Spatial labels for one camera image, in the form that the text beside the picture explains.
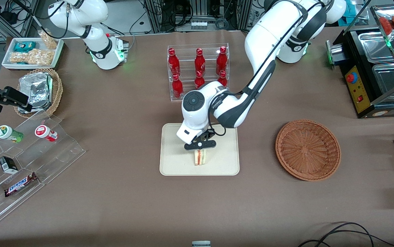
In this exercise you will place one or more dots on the triangular sandwich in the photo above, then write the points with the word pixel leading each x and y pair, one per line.
pixel 200 158

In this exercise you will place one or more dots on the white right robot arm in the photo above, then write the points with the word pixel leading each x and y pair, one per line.
pixel 80 17

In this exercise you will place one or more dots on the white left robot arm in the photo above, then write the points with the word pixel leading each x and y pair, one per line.
pixel 269 37

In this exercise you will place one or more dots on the cream plastic tray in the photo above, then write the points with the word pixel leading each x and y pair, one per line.
pixel 224 157

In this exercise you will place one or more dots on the white rectangular snack tray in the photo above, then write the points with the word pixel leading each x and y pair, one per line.
pixel 8 65

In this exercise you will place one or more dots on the tan wicker basket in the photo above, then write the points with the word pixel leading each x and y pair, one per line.
pixel 58 91

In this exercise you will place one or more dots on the brown wicker basket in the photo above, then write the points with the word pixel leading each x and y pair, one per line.
pixel 306 151

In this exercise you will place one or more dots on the silver foil container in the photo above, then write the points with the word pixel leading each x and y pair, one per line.
pixel 37 89

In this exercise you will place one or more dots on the green lid cup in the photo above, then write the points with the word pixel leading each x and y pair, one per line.
pixel 6 132

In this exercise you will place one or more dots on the red lid cup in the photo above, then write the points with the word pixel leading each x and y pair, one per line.
pixel 44 132

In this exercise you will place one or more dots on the large clear peanut bag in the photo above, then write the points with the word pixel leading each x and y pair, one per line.
pixel 34 57

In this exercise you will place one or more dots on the teal snack packet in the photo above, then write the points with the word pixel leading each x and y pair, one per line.
pixel 24 46

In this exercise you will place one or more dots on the clear acrylic stepped shelf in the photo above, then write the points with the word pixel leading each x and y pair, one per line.
pixel 56 154

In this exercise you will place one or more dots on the small black box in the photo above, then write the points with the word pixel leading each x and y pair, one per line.
pixel 8 164

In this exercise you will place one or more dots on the red cola bottle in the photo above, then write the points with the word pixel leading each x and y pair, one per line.
pixel 199 61
pixel 199 80
pixel 177 88
pixel 221 60
pixel 173 63
pixel 222 78

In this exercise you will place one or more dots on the small clear peanut bag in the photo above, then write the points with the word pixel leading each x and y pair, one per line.
pixel 49 40

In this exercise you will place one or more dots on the Snickers chocolate bar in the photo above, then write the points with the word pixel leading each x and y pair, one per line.
pixel 20 184

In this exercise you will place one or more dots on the small grey device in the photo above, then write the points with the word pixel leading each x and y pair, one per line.
pixel 201 244

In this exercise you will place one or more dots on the clear acrylic bottle rack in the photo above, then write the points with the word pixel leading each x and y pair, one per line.
pixel 186 51

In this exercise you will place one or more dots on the white power strip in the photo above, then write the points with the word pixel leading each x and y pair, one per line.
pixel 199 24

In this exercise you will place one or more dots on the red emergency stop button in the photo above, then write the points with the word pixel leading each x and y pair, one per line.
pixel 352 77

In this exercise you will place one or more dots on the black food warmer machine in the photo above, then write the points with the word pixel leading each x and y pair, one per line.
pixel 355 51

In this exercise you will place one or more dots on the teal cardboard box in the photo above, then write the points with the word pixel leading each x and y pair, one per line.
pixel 350 15

